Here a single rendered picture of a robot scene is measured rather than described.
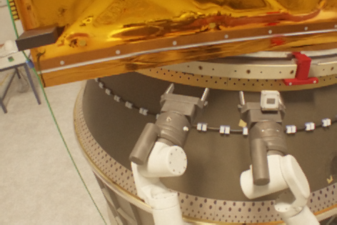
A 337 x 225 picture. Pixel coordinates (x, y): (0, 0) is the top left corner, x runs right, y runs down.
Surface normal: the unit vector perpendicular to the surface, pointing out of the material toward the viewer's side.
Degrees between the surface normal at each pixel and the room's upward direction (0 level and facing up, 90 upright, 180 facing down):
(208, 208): 43
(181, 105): 10
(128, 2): 92
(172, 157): 60
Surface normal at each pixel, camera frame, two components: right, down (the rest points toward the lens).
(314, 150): 0.07, 0.06
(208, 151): -0.31, 0.07
